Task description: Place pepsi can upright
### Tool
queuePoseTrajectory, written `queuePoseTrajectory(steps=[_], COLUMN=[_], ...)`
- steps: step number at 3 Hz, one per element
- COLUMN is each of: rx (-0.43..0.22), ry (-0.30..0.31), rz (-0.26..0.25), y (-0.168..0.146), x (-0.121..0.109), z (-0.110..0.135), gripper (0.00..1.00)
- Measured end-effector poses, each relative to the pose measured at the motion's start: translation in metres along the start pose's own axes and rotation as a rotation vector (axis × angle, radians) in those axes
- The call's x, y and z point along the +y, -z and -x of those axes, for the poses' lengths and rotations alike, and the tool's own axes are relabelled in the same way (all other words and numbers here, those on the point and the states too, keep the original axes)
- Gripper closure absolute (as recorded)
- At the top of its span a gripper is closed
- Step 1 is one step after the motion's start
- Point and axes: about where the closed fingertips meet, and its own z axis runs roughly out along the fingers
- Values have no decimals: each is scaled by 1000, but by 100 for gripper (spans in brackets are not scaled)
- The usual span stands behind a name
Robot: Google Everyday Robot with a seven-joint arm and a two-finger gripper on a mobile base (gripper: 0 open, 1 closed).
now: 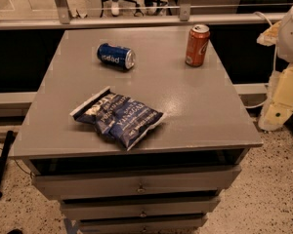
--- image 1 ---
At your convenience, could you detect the grey metal railing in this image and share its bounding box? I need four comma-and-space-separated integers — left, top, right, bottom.
0, 0, 293, 30

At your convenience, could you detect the white cable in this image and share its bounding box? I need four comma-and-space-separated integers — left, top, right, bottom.
243, 11, 279, 110

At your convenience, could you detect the blue chips bag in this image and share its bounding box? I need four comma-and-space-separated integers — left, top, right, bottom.
70, 87, 165, 151

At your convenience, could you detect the blue pepsi can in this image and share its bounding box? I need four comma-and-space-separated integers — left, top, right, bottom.
97, 43, 136, 70

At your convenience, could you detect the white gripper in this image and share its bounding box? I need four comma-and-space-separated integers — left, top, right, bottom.
257, 6, 293, 131

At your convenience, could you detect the grey drawer cabinet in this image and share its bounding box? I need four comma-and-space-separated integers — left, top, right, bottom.
11, 26, 261, 234

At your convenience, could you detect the orange soda can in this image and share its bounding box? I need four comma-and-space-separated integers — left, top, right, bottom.
186, 24, 210, 67

